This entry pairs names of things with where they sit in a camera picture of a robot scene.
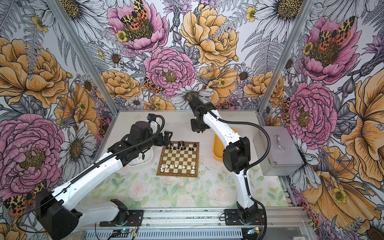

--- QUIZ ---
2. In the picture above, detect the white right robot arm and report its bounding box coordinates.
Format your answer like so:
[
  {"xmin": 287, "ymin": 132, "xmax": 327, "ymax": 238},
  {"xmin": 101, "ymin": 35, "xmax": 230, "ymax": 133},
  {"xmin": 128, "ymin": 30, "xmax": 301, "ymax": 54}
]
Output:
[{"xmin": 189, "ymin": 97, "xmax": 259, "ymax": 224}]

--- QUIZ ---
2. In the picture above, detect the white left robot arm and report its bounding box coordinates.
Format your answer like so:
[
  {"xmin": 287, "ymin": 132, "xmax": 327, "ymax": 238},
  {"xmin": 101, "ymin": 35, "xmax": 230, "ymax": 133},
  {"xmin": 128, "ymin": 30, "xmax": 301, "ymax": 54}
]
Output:
[{"xmin": 36, "ymin": 115, "xmax": 173, "ymax": 240}]

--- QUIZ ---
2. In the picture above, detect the wooden chess board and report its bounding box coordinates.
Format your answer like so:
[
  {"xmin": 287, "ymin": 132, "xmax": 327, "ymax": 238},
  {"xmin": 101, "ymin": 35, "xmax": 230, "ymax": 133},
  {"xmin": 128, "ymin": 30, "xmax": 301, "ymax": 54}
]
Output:
[{"xmin": 157, "ymin": 141, "xmax": 200, "ymax": 178}]

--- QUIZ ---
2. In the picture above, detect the white plastic bin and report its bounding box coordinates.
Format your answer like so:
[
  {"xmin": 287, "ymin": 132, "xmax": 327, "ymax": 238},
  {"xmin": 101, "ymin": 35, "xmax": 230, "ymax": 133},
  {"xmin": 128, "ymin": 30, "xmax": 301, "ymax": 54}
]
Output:
[{"xmin": 127, "ymin": 149, "xmax": 154, "ymax": 168}]

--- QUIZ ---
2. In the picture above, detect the yellow plastic bin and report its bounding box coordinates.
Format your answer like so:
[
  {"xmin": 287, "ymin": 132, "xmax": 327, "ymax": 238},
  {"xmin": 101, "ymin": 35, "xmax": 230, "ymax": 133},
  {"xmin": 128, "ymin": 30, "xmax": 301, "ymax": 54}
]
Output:
[{"xmin": 213, "ymin": 129, "xmax": 240, "ymax": 162}]

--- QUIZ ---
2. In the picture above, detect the floral table mat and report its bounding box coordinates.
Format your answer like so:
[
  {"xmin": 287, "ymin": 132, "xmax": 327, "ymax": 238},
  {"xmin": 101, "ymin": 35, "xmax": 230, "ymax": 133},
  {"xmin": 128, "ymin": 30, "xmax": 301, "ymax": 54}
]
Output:
[{"xmin": 77, "ymin": 149, "xmax": 289, "ymax": 208}]

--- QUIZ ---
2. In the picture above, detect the grey metal box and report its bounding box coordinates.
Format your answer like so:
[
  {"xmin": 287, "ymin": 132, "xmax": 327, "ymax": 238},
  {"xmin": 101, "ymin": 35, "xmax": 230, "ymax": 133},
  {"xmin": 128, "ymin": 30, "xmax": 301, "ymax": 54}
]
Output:
[{"xmin": 260, "ymin": 127, "xmax": 304, "ymax": 176}]

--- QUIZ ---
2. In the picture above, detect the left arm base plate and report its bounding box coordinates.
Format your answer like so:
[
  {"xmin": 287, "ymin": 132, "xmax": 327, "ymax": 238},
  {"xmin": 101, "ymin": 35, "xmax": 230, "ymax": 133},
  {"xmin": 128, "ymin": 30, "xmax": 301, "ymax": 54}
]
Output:
[{"xmin": 99, "ymin": 210, "xmax": 144, "ymax": 227}]

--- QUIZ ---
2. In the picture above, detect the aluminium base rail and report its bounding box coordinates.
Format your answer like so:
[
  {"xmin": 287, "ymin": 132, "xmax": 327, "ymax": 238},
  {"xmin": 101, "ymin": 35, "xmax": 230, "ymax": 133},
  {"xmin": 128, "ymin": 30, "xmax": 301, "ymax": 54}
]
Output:
[{"xmin": 75, "ymin": 207, "xmax": 311, "ymax": 231}]

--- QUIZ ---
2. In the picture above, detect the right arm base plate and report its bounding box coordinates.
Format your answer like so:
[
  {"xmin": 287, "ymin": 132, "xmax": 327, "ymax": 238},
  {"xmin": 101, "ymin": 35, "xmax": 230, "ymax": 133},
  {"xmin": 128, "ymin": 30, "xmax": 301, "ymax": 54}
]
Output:
[{"xmin": 224, "ymin": 208, "xmax": 267, "ymax": 226}]

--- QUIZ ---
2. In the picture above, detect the white cable duct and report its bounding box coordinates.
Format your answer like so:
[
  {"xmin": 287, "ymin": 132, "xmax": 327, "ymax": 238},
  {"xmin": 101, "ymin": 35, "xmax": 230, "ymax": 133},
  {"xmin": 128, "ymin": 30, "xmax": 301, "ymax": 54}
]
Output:
[{"xmin": 83, "ymin": 228, "xmax": 244, "ymax": 240}]

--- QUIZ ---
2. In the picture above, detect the aluminium corner post left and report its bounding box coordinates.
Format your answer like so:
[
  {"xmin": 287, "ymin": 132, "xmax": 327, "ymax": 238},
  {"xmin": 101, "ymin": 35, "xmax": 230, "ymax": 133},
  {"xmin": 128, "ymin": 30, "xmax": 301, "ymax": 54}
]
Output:
[{"xmin": 47, "ymin": 1, "xmax": 119, "ymax": 117}]

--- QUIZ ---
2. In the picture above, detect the aluminium corner post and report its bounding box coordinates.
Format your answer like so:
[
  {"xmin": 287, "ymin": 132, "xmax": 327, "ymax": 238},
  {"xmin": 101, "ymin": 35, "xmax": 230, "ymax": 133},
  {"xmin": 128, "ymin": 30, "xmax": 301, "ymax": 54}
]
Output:
[
  {"xmin": 258, "ymin": 0, "xmax": 315, "ymax": 114},
  {"xmin": 47, "ymin": 1, "xmax": 119, "ymax": 117}
]

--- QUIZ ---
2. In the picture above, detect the aluminium corner post right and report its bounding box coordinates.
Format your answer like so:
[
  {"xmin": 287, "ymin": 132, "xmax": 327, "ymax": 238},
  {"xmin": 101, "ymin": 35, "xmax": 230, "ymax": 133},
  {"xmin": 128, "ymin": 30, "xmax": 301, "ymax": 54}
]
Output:
[{"xmin": 258, "ymin": 0, "xmax": 315, "ymax": 114}]

